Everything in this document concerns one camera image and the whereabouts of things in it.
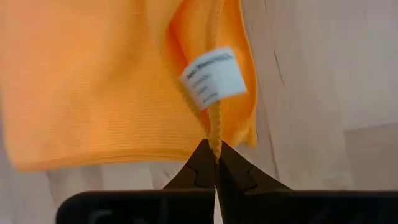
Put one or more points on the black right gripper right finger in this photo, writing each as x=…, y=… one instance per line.
x=239, y=179

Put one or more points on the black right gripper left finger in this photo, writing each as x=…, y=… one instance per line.
x=200, y=174

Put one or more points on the yellow-orange microfiber towel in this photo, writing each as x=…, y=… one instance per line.
x=93, y=93

